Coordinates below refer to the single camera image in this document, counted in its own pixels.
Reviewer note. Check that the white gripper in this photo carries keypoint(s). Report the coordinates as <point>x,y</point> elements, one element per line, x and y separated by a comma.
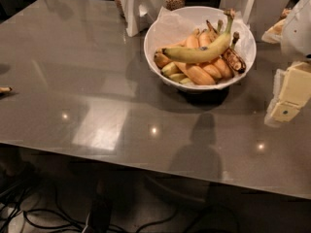
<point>297,29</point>

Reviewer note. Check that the long yellow banana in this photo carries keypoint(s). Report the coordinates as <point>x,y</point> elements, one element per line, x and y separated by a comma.
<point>211,45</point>

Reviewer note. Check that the blackened overripe banana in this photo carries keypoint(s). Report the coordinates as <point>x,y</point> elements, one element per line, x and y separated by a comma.
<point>232,58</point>

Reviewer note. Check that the orange banana right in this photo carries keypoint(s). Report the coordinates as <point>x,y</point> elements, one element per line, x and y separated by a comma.
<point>223,68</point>

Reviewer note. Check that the orange banana middle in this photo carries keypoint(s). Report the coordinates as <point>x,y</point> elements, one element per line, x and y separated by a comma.
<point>212,71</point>

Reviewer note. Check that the large orange banana front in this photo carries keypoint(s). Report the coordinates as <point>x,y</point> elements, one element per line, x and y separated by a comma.
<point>195,73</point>

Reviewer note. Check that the orange banana back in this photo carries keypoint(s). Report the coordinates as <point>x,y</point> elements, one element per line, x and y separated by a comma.
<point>192,39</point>

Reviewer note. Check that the small greenish banana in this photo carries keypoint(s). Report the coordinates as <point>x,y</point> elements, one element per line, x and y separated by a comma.
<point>170,69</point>

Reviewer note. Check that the white bowl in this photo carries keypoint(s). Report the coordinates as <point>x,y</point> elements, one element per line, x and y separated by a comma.
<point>152,42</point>

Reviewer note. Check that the orange banana left end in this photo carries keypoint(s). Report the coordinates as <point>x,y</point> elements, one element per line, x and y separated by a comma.
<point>161,60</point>

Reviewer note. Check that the banana tip at edge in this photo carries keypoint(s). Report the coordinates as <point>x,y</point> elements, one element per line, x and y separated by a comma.
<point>4,90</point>

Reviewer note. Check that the white box on table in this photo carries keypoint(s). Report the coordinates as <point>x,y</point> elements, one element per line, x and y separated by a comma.
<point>140,14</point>

